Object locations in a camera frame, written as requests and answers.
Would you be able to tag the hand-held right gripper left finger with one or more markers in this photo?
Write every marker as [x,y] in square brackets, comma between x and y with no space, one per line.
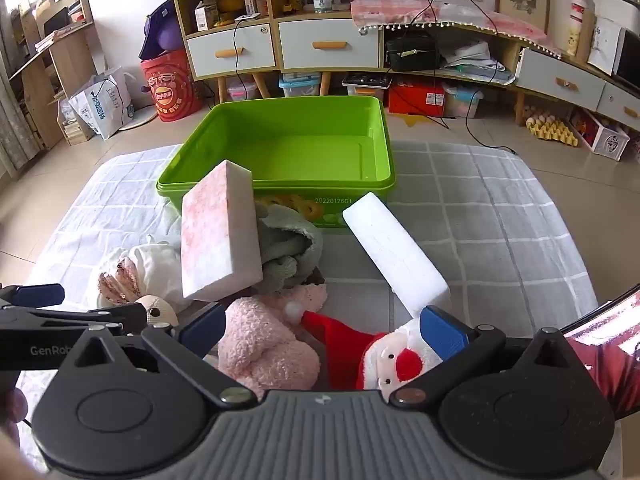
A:
[202,329]

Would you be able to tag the white cloth bundle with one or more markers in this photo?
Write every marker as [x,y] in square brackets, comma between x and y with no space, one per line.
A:
[155,265]

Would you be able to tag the wooden bookshelf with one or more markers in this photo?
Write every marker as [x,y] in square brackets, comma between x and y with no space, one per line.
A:
[45,60]

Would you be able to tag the yellow egg tray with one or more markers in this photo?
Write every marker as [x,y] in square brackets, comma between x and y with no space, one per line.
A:
[552,130]

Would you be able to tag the red printed bucket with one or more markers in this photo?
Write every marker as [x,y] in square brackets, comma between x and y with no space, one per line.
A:
[170,90]

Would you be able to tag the white paper bag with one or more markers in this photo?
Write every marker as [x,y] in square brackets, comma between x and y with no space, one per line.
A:
[100,105]

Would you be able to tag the red box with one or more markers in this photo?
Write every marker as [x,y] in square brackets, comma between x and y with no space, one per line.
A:
[415,99]

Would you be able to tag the person's left hand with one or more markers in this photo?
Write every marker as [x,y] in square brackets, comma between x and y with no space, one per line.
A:
[11,406]

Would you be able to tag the pile of folded clothes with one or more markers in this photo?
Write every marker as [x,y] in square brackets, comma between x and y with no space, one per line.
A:
[477,62]

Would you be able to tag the curved wooden low cabinet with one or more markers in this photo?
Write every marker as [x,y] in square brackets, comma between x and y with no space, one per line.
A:
[500,60]

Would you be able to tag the grey-green towel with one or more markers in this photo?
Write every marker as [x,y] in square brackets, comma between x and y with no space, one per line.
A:
[290,255]

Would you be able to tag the beige knitted stuffed toy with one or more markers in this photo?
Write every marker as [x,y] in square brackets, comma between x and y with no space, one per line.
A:
[156,311]

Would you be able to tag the white patterned box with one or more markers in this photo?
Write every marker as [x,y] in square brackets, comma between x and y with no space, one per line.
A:
[605,137]

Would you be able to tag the wooden shelf cabinet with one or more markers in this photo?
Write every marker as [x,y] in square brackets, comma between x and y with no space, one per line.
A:
[270,5]

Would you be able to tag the pink patterned foam block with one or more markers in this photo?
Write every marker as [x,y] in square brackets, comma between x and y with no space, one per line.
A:
[220,230]

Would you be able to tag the pink plush toy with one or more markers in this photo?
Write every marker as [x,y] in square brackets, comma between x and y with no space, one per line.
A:
[265,345]

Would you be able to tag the clear storage box blue lid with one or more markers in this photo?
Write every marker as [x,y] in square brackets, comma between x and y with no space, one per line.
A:
[299,86]

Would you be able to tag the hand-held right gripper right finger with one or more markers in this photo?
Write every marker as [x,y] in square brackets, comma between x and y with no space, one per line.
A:
[442,331]

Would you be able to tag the santa plush toy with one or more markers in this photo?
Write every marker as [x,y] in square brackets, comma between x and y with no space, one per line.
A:
[380,355]

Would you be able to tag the pink sequined cloth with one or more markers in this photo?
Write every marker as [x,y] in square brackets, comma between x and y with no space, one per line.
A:
[117,280]

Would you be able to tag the grey checked blanket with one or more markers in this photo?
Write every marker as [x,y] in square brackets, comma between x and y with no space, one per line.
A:
[475,220]

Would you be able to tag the black bag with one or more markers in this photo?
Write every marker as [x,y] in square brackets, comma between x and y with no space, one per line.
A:
[412,52]

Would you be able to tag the pink tasselled table cover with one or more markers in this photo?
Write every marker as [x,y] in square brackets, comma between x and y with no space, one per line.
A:
[450,15]

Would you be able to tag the green plastic bin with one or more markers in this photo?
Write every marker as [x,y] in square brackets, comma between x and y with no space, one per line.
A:
[300,135]

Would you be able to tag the purple plush toy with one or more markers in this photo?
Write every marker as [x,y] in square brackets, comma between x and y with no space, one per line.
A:
[160,30]

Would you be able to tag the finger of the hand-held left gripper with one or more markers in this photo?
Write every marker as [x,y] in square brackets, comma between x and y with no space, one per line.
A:
[37,295]
[75,317]

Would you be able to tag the white and red bottle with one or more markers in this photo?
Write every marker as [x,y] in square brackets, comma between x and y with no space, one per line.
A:
[577,25]

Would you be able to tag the white foam block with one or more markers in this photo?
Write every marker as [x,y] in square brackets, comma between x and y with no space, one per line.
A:
[395,255]

